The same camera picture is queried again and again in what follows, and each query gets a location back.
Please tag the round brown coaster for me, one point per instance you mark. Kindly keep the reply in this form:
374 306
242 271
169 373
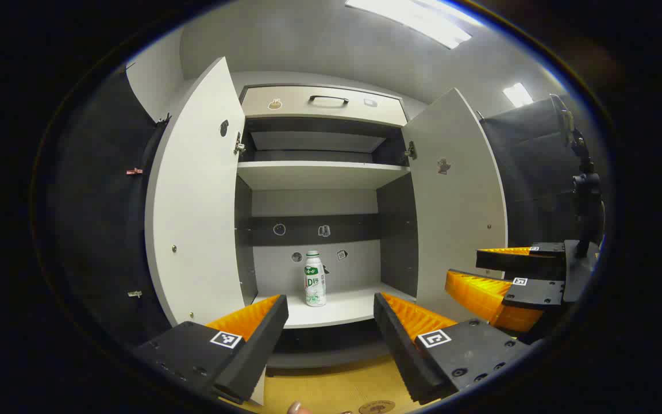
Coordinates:
377 407

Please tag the small ceiling light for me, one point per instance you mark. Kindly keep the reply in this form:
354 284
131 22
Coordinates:
518 95

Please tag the white cabinet door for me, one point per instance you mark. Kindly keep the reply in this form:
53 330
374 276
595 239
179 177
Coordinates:
457 213
193 207

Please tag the long ceiling light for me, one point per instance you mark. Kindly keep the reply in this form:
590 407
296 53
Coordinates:
417 20

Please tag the white and grey cabinet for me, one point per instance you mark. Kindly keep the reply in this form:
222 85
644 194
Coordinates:
319 201

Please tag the white plastic bottle green label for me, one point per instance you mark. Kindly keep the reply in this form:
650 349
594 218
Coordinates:
315 282

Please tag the white cabinet shelf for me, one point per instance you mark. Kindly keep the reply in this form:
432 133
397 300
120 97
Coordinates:
319 174

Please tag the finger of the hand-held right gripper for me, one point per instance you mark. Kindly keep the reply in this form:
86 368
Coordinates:
515 265
538 293

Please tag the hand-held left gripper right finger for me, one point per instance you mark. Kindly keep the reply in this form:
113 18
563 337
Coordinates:
403 351

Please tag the white cabinet drawer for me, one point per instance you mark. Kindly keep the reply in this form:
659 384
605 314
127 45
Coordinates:
285 115

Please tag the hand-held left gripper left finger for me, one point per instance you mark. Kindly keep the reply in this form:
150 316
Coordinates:
253 359

